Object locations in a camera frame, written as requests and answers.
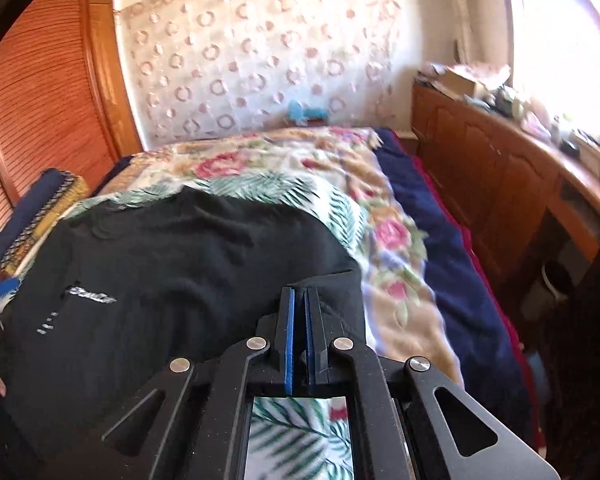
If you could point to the blue tissue box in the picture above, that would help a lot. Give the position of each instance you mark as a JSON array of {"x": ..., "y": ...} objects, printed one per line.
[{"x": 302, "y": 112}]

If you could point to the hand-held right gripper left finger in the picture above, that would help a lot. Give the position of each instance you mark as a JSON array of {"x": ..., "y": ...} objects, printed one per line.
[{"x": 289, "y": 345}]

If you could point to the leaf print bed sheet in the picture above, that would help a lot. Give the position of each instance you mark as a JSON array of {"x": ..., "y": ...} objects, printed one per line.
[{"x": 265, "y": 182}]

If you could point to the folded navy cloth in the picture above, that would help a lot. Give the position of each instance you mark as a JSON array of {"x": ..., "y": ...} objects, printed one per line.
[{"x": 25, "y": 210}]

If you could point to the wooden louvered wardrobe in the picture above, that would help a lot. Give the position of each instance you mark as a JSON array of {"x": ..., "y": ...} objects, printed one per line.
[{"x": 40, "y": 100}]

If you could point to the pink patterned paper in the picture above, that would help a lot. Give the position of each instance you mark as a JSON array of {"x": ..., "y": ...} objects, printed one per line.
[{"x": 490, "y": 72}]

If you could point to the circle pattern curtain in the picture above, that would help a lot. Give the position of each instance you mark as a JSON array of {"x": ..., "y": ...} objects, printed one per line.
[{"x": 280, "y": 35}]

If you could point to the navy blue blanket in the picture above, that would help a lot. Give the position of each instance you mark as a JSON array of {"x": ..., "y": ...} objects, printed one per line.
[{"x": 455, "y": 260}]

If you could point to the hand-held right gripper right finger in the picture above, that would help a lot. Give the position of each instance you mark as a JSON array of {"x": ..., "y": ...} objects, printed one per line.
[{"x": 311, "y": 345}]

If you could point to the floral blanket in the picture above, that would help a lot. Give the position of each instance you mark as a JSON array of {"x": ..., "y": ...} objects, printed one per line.
[{"x": 400, "y": 240}]

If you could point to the cardboard box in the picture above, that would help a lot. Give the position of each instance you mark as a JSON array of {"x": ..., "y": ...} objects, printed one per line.
[{"x": 462, "y": 82}]

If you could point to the long wooden cabinet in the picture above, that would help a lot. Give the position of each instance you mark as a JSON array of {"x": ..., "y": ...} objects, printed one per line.
[{"x": 480, "y": 160}]

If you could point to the bright window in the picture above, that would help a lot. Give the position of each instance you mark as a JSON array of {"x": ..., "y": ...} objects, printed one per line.
[{"x": 565, "y": 35}]

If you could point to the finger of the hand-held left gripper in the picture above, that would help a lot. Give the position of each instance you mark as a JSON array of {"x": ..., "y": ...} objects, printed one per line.
[{"x": 5, "y": 288}]

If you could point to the black t-shirt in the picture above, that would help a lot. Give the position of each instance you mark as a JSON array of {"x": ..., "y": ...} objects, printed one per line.
[{"x": 180, "y": 270}]

